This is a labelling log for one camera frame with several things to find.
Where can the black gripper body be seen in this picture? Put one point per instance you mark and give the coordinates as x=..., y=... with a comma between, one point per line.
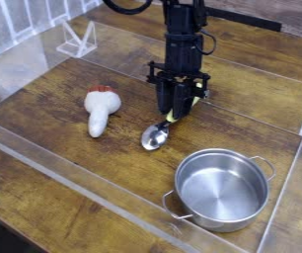
x=182, y=65

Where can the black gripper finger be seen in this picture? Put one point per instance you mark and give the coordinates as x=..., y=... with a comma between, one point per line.
x=183, y=99
x=164, y=96

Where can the white toy mushroom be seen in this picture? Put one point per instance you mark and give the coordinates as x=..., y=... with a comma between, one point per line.
x=102, y=103

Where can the green handled metal spoon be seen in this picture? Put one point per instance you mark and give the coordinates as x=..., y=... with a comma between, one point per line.
x=156, y=133

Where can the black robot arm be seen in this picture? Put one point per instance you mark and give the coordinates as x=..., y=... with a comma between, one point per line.
x=184, y=19

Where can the stainless steel pot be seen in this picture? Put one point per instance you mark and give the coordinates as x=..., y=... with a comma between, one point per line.
x=220, y=189

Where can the black strip on wall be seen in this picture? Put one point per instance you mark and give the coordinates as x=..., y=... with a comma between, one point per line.
x=244, y=19

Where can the clear acrylic triangle bracket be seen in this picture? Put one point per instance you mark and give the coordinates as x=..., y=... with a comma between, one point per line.
x=76, y=46

